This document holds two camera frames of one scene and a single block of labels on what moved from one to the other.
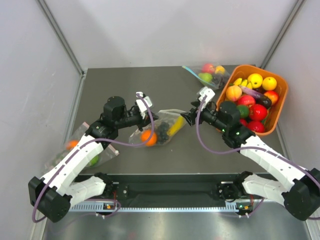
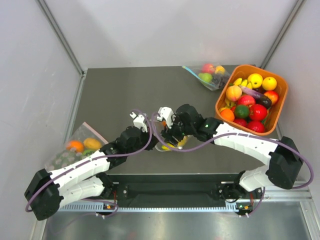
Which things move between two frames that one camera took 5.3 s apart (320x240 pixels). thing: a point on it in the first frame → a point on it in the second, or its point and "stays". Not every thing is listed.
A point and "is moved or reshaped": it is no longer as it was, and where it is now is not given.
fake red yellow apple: [273, 95] stays
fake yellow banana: [179, 122] is moved or reshaped
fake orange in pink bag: [71, 144] stays
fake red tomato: [257, 112] stays
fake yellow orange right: [269, 83] stays
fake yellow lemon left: [256, 80] stays
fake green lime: [244, 110] stays
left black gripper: [142, 121] → [154, 140]
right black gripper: [191, 116] → [169, 133]
